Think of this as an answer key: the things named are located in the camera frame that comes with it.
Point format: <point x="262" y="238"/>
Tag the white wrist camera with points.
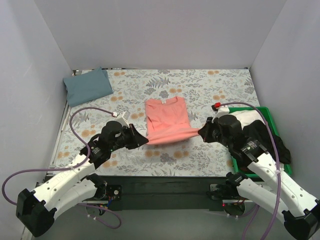
<point x="219" y="111"/>
<point x="121" y="117"/>

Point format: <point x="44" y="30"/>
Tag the floral patterned table mat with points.
<point x="131" y="89"/>

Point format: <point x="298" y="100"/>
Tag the green plastic bin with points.
<point x="272" y="125"/>

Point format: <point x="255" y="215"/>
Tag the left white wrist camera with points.
<point x="121" y="117"/>

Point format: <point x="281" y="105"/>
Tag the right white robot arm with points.
<point x="297" y="209"/>

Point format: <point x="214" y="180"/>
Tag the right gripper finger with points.
<point x="206" y="134"/>
<point x="209" y="124"/>

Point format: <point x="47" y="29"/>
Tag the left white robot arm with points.
<point x="39" y="208"/>

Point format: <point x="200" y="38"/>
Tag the salmon pink t-shirt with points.
<point x="167" y="121"/>

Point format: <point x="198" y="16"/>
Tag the white t-shirt in bin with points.
<point x="247" y="117"/>

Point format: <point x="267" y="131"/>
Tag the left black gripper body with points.
<point x="131" y="137"/>

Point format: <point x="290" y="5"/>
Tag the folded blue-grey t-shirt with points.
<point x="86" y="87"/>

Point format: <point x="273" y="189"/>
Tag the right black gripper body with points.
<point x="209" y="131"/>

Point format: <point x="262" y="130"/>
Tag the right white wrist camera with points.
<point x="219" y="111"/>

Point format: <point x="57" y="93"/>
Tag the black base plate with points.
<point x="161" y="193"/>

